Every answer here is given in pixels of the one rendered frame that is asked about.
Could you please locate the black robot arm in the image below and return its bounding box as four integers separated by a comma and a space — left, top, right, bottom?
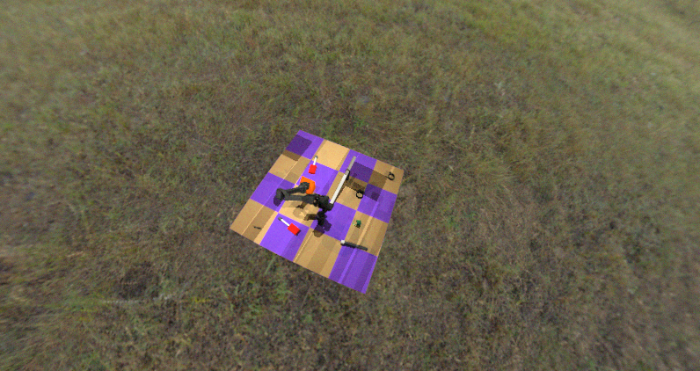
276, 181, 329, 207

